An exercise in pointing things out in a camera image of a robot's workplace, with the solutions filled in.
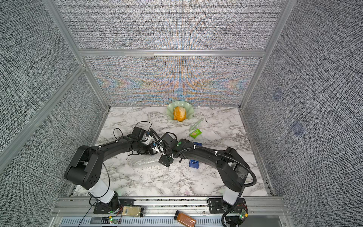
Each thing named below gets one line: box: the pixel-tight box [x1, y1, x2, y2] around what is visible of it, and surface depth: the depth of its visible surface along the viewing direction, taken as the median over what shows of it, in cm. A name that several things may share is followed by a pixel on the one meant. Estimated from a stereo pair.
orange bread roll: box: [172, 106, 187, 123], surface depth 107 cm
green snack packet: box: [189, 128, 203, 140], surface depth 105 cm
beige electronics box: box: [121, 205, 142, 218], surface depth 70 cm
